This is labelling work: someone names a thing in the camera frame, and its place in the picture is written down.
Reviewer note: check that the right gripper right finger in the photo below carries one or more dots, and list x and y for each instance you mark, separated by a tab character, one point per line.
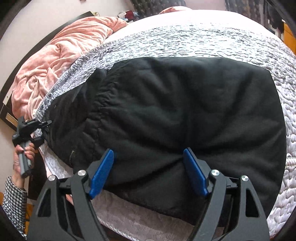
233	210

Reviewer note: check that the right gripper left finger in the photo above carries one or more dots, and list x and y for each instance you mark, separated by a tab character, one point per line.
64	210

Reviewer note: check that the black pants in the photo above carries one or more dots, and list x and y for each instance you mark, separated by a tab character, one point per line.
148	110

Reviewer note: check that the checkered sleeve left forearm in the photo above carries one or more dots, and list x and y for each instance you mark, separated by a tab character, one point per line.
14	205

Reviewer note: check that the person's left hand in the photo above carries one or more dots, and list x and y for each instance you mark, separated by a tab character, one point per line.
29	152

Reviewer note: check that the dark wooden headboard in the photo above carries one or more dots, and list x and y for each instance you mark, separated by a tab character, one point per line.
7	115

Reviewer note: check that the pink blanket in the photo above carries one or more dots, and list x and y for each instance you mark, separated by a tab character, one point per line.
42	70

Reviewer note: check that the orange wooden cabinet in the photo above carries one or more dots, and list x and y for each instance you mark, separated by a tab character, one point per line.
289	38

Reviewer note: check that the grey quilted mattress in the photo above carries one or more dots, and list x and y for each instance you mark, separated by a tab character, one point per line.
197	34

